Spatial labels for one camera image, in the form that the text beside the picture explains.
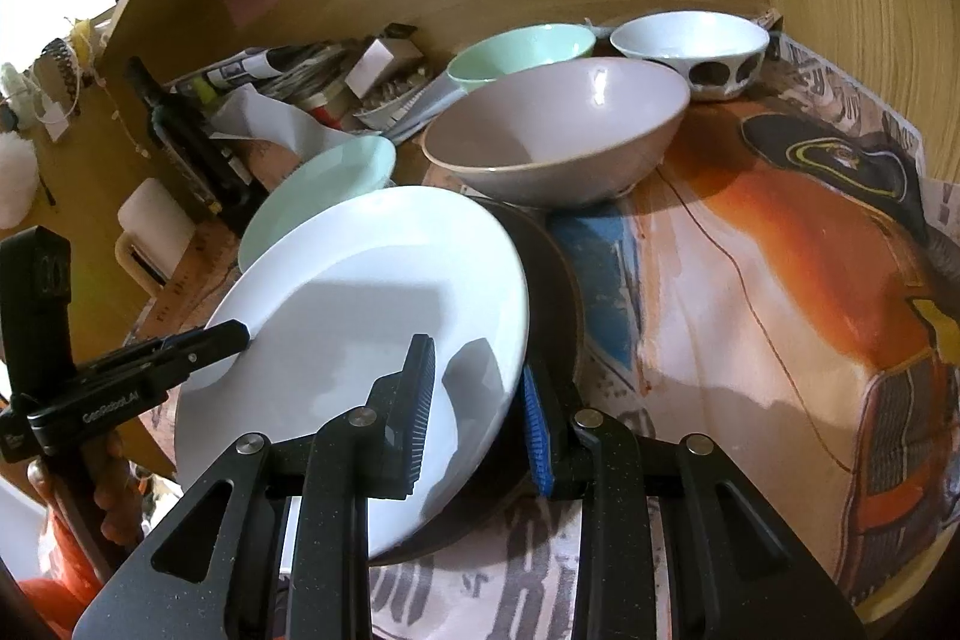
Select white plate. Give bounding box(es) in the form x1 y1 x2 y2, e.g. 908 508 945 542
174 185 530 562

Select mint green plate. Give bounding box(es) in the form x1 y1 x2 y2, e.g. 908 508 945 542
238 135 397 274

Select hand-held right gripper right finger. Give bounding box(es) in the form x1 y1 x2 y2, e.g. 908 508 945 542
521 364 867 640

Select white fluted dish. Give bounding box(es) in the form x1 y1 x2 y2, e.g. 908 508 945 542
352 85 436 129

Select person's left hand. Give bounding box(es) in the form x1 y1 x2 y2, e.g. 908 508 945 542
90 434 151 547

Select white bowl with dark spots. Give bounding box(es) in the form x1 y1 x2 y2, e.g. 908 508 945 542
610 11 771 101

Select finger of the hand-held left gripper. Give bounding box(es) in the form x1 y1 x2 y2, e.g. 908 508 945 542
154 320 251 382

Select dark brown plate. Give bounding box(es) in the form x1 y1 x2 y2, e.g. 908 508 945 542
367 197 586 566

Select white paper sheet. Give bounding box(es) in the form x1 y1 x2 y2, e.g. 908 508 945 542
206 85 353 150

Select black bottle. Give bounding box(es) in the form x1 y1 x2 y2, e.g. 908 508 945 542
124 56 256 214

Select person's left forearm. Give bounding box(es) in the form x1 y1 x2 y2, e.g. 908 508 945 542
11 505 113 640

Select wooden ruler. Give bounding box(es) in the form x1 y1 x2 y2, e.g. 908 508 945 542
142 220 248 341

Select mint green bowl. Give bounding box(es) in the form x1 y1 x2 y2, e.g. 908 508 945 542
448 23 597 94

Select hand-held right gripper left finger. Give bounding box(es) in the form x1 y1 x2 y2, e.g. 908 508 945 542
71 334 436 640

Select rolled newspaper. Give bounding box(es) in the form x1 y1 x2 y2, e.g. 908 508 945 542
169 36 376 94

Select small white box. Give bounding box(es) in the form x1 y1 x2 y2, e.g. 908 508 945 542
345 40 395 97

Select large grey bowl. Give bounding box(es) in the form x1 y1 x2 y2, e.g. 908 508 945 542
420 56 691 208

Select printed newspaper sheet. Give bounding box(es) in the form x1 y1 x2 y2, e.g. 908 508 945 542
277 10 960 640

